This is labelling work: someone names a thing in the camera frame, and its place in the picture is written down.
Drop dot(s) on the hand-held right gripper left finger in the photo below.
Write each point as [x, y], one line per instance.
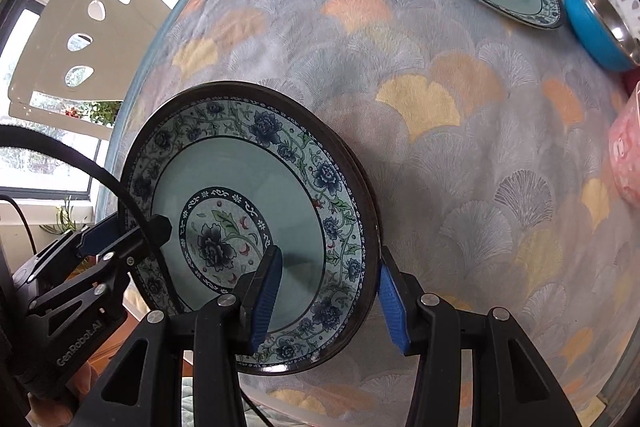
[262, 302]

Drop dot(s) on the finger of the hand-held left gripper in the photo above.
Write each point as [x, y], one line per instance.
[100, 237]
[75, 299]

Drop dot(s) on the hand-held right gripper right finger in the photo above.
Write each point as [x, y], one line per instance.
[395, 307]

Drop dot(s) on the large blue floral plate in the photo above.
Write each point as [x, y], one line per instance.
[240, 167]

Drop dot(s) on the person's left hand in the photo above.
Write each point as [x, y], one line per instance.
[47, 413]

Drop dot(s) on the thin green plant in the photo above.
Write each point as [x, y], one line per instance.
[62, 217]

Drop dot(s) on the green plant with red flowers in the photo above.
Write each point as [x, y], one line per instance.
[97, 112]

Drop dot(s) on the ginkgo leaf patterned tablecloth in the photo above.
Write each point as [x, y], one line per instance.
[400, 157]

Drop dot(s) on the pink printed container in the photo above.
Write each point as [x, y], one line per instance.
[627, 157]

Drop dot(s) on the blue steel bowl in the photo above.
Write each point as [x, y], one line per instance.
[590, 32]

